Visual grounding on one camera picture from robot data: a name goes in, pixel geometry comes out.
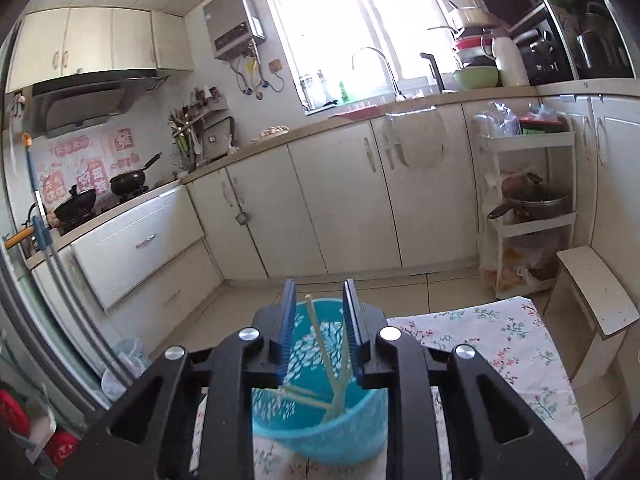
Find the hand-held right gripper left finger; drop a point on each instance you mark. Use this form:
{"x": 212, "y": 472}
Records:
{"x": 286, "y": 332}

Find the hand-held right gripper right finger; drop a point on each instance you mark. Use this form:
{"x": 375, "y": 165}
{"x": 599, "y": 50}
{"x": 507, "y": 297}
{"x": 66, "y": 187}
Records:
{"x": 353, "y": 332}

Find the single wooden chopstick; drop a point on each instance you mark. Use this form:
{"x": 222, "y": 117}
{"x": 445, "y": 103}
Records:
{"x": 322, "y": 345}

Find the set of wooden chopsticks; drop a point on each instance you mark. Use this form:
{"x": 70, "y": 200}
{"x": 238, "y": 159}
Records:
{"x": 310, "y": 400}

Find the blue perforated plastic bin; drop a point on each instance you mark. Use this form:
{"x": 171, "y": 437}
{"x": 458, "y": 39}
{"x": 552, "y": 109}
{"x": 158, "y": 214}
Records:
{"x": 320, "y": 435}

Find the floral tablecloth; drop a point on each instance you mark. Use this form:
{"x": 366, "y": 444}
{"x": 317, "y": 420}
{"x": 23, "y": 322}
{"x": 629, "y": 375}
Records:
{"x": 475, "y": 345}

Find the white base kitchen cabinets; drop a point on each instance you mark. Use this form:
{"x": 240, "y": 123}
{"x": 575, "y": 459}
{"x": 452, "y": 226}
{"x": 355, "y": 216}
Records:
{"x": 325, "y": 200}

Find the clear plastic jug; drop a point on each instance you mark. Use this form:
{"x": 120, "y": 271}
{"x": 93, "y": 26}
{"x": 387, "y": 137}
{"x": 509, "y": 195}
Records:
{"x": 125, "y": 365}

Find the hanging white plastic bag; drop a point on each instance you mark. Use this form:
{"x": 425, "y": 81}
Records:
{"x": 415, "y": 142}

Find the plate of food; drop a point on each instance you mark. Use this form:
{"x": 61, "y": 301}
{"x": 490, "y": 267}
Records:
{"x": 270, "y": 132}

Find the green dish soap bottle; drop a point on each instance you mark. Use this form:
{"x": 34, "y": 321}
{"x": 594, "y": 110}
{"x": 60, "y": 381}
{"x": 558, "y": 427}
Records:
{"x": 344, "y": 92}

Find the clear plastic container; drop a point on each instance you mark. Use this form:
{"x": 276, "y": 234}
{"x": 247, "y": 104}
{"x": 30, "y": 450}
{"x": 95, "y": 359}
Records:
{"x": 312, "y": 91}

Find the black lidded wok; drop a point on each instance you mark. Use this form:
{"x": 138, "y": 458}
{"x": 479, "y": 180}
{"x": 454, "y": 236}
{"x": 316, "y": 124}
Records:
{"x": 75, "y": 207}

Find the white step stool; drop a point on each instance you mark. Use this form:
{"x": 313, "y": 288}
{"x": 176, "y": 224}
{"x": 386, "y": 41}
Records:
{"x": 595, "y": 290}

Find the red round ornament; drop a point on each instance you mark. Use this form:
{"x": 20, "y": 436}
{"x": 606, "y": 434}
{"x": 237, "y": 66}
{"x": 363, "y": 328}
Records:
{"x": 12, "y": 410}
{"x": 62, "y": 447}

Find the clear plastic bag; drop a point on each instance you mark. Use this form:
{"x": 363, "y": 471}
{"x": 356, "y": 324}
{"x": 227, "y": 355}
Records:
{"x": 495, "y": 120}

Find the chrome gooseneck faucet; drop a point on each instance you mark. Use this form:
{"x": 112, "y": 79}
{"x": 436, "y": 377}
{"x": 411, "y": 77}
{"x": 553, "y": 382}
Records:
{"x": 393, "y": 80}

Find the white tiered storage cart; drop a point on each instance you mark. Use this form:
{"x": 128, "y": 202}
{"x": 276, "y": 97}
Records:
{"x": 527, "y": 141}

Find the black water tap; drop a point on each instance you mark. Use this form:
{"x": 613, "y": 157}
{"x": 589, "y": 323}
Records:
{"x": 436, "y": 75}

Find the green bowl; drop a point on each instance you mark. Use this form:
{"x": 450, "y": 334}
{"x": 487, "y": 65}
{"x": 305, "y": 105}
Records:
{"x": 475, "y": 79}

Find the red food packet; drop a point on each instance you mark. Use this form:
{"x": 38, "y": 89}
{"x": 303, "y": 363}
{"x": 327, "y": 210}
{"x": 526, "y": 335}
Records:
{"x": 540, "y": 120}

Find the range hood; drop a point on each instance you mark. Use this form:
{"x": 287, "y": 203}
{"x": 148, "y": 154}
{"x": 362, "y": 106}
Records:
{"x": 80, "y": 105}

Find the kitchen window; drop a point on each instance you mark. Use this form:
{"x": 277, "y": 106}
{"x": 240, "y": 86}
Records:
{"x": 325, "y": 25}

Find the stack of colored bowls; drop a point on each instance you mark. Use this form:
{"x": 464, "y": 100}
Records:
{"x": 472, "y": 47}

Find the white thermos jug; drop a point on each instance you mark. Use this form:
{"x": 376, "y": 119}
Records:
{"x": 510, "y": 62}

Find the black countertop oven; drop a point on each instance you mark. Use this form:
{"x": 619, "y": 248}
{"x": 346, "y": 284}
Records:
{"x": 542, "y": 60}

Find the white saucepan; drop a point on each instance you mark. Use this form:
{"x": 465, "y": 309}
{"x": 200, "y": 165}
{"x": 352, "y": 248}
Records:
{"x": 470, "y": 16}

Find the steel pot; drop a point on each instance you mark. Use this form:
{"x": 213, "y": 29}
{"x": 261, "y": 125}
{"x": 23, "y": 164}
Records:
{"x": 595, "y": 47}

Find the wall rack with kitchen utensils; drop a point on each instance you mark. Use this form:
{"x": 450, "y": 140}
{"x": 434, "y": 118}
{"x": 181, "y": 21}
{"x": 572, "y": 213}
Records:
{"x": 185, "y": 130}

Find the sliding glass door frame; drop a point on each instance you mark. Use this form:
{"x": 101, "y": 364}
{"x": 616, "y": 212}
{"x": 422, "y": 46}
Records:
{"x": 45, "y": 330}

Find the red paper wall decals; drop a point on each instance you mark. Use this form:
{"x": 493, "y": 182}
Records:
{"x": 75, "y": 170}

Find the wall outlet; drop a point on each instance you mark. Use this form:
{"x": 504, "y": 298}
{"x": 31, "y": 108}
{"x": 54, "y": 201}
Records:
{"x": 274, "y": 66}

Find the wall-mounted gas water heater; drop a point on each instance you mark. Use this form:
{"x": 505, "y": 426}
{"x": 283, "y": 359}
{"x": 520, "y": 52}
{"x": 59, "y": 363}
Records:
{"x": 230, "y": 20}

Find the white wall cabinets above hood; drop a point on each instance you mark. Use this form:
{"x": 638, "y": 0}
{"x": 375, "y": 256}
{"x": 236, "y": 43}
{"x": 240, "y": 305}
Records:
{"x": 100, "y": 45}

